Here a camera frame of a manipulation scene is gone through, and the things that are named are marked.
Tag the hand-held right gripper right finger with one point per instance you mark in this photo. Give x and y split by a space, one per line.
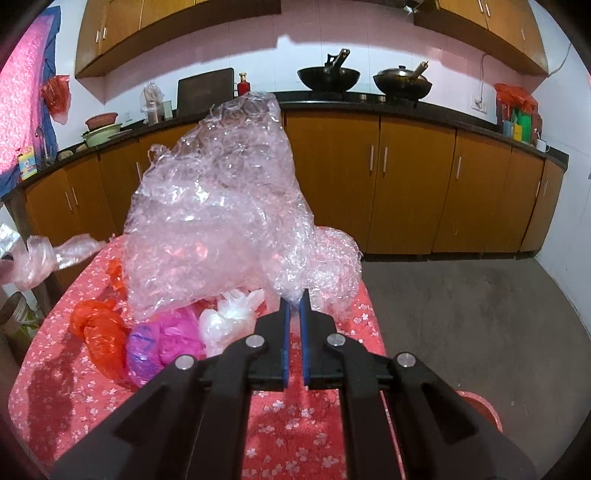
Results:
305 344

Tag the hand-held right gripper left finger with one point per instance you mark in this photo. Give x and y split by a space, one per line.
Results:
285 344

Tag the white plastic bag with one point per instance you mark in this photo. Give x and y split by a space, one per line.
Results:
226 323

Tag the pink plastic bag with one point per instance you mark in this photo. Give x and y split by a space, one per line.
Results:
161 341

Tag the large clear bubble wrap sheet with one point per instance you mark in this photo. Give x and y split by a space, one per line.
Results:
207 194

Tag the red plastic trash basket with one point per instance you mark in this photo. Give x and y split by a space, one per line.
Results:
482 410

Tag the twisted clear plastic bag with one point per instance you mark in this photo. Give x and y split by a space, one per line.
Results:
46 258

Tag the small orange plastic scrap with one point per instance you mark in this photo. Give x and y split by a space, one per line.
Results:
116 277

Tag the orange plastic bag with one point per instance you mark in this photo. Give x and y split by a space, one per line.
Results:
99 332

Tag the wooden lower kitchen cabinets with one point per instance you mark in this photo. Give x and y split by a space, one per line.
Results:
406 184

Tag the dark cutting board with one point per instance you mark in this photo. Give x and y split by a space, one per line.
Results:
205 94

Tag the red bottle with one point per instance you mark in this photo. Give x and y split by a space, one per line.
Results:
243 85

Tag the black wok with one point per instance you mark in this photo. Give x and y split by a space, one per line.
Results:
328 78

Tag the chopstick holder in plastic bag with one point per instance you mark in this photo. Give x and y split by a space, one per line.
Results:
154 106

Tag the black kitchen countertop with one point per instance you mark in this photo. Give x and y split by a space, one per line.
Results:
461 117

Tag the pale green basin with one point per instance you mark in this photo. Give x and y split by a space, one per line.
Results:
101 136

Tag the wok with metal lid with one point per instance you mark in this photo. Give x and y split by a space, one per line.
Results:
401 83

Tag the red plastic basin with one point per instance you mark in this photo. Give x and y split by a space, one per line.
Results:
101 121

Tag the green boxes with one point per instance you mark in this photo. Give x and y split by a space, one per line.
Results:
519 127

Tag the metal faucet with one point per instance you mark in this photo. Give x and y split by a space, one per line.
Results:
45 143

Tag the colourful hanging packet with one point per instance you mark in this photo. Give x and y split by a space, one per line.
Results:
28 164

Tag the red plastic bag on counter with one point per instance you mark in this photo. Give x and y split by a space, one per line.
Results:
515 97

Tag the red hanging plastic bag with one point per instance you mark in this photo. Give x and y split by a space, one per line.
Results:
56 99

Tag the pink curtain with blue border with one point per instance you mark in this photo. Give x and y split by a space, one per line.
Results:
23 106

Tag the white wall socket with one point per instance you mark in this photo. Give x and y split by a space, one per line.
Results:
480 105

